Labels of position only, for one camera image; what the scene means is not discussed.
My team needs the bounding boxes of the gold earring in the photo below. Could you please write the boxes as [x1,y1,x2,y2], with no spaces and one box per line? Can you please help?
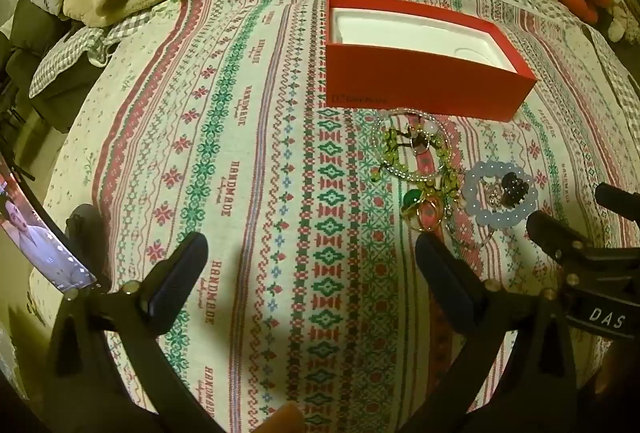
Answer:
[482,183,504,210]

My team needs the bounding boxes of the dark clothing pile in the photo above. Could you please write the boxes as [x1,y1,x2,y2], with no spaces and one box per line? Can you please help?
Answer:
[0,0,117,134]

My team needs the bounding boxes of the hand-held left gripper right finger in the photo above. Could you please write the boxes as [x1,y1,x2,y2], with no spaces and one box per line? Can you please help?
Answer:
[400,233,581,433]

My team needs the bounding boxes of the patterned knit-print blanket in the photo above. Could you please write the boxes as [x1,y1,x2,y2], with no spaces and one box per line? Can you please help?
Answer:
[27,0,640,433]

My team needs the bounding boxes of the rhinestone bangle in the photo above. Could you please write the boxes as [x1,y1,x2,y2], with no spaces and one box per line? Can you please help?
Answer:
[371,110,452,180]

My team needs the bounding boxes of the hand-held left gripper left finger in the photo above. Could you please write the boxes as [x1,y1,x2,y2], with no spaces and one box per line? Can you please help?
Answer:
[42,231,226,433]

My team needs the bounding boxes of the red cardboard box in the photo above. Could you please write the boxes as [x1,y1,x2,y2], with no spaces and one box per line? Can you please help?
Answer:
[325,0,539,122]

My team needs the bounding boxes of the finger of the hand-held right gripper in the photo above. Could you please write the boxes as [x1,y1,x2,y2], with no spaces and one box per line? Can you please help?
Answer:
[595,183,640,217]
[526,210,603,275]

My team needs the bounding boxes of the person's left hand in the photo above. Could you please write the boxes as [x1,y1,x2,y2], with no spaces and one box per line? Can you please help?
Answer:
[259,403,304,433]

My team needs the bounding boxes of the gold ring with green stone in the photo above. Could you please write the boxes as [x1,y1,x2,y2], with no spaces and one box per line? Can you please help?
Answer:
[400,190,447,234]

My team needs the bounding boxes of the dark bead cluster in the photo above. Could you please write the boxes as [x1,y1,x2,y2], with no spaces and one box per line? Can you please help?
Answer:
[500,172,532,204]

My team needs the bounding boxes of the light blue bead bracelet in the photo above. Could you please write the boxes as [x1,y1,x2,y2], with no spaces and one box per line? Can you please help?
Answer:
[462,161,542,227]

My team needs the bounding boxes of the phone with lit screen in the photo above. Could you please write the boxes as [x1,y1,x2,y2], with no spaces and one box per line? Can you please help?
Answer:
[0,165,97,297]

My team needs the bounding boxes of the green bead necklace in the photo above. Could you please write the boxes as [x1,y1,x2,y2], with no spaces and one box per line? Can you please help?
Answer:
[372,124,462,202]

